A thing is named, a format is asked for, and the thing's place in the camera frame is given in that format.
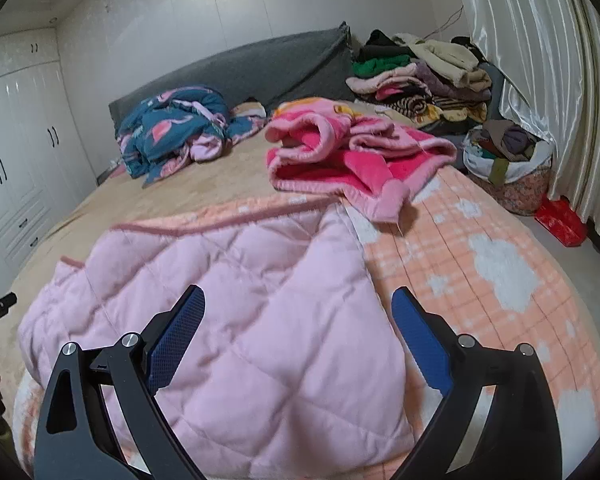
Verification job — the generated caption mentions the red bag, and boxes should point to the red bag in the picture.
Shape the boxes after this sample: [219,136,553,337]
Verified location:
[534,195,588,248]

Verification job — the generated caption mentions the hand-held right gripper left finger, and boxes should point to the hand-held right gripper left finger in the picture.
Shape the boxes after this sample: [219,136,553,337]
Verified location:
[32,284,207,480]

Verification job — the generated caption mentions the floral laundry basket with clothes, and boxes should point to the floral laundry basket with clothes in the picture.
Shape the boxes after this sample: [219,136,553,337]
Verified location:
[461,119,556,217]

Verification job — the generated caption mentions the white satin curtain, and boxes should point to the white satin curtain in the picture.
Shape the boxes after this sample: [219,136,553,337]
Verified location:
[455,0,600,261]

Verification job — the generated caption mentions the thin wall cable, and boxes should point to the thin wall cable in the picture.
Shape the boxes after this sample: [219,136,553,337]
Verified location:
[437,4,466,41]

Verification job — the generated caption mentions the teal floral quilt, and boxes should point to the teal floral quilt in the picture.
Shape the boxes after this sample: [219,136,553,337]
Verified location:
[116,86,268,190]

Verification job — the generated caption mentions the pink quilted jacket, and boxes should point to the pink quilted jacket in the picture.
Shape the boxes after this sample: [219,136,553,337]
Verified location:
[17,205,416,476]

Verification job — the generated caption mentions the bed with tan sheet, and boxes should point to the bed with tan sheet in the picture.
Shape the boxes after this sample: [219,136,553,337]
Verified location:
[0,100,476,411]

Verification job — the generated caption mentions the grey headboard cushion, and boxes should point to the grey headboard cushion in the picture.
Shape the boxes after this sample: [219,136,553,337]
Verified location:
[107,21,353,123]

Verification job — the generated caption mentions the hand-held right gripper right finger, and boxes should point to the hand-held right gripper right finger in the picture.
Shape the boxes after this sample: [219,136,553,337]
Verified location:
[390,286,563,480]

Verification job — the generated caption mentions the pile of folded clothes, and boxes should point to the pile of folded clothes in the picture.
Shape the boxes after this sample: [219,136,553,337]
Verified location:
[345,29,506,137]

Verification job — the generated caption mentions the hot pink fleece blanket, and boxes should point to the hot pink fleece blanket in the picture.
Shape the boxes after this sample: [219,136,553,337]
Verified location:
[264,99,458,225]

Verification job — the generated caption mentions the orange checked cloud blanket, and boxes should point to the orange checked cloud blanket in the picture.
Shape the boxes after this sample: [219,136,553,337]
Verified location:
[12,165,600,480]

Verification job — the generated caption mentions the white wardrobe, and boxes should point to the white wardrobe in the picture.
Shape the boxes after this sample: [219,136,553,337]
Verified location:
[0,25,98,291]

